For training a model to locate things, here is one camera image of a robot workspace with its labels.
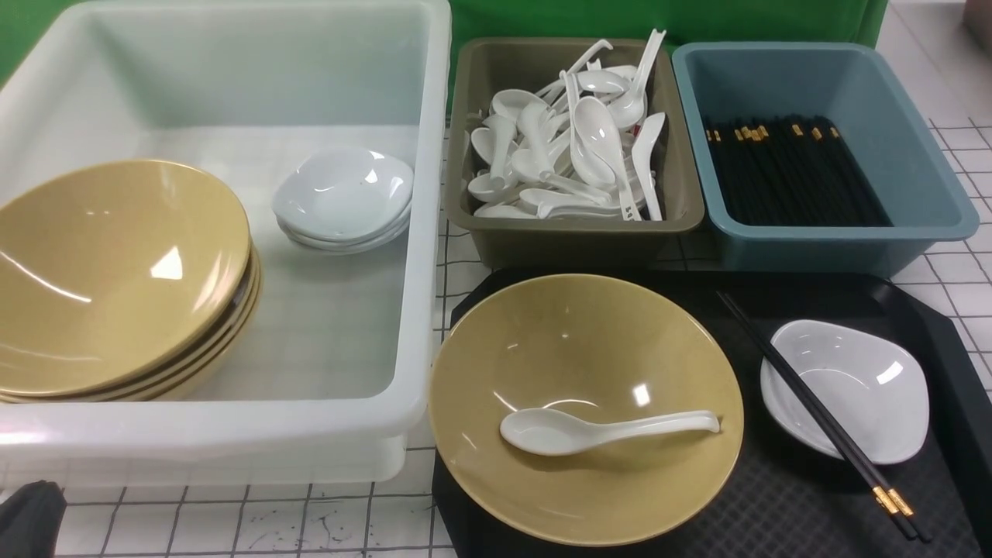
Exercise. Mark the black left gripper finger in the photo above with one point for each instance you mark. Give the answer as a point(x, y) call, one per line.
point(30, 520)

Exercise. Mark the white ceramic soup spoon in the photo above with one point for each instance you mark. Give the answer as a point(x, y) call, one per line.
point(551, 432)

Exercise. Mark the tan noodle bowl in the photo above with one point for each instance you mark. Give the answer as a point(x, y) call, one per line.
point(606, 351)

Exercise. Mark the black chopstick gold band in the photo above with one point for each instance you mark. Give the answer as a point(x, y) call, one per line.
point(890, 500)
point(791, 415)

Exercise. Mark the white sauce dish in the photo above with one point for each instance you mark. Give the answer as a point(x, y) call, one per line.
point(874, 388)

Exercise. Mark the stacked tan bowl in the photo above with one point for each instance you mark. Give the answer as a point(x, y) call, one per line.
point(118, 273)
point(232, 325)
point(217, 364)

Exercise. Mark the top stacked tan bowl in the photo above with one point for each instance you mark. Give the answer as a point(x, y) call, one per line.
point(118, 273)

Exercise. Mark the large translucent white plastic tub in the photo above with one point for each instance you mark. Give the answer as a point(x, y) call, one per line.
point(329, 376)

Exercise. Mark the lower stacked white dish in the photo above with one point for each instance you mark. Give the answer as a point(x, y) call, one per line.
point(350, 246)

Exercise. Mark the stacked white dish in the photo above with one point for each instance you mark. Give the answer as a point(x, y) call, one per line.
point(345, 194)
point(350, 246)

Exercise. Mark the top stacked white dish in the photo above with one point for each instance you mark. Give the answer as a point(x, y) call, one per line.
point(345, 194)

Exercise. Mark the white spoon left bin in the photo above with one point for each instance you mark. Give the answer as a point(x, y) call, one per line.
point(501, 172)

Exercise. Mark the olive brown spoon bin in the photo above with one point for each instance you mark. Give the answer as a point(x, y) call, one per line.
point(487, 66)

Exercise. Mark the white spoon in bin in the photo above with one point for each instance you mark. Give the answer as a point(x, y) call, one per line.
point(594, 123)

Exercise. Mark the white spoon right side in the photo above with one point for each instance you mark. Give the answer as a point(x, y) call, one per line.
point(642, 151)

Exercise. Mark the long white spoon upright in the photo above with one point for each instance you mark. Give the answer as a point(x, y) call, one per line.
point(627, 109)

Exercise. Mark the black chopsticks bundle in bin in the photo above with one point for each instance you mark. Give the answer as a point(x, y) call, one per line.
point(791, 170)

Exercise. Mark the black textured serving tray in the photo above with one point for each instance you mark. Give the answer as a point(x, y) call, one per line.
point(784, 499)

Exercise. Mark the blue plastic chopstick bin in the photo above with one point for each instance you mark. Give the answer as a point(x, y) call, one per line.
point(854, 87)

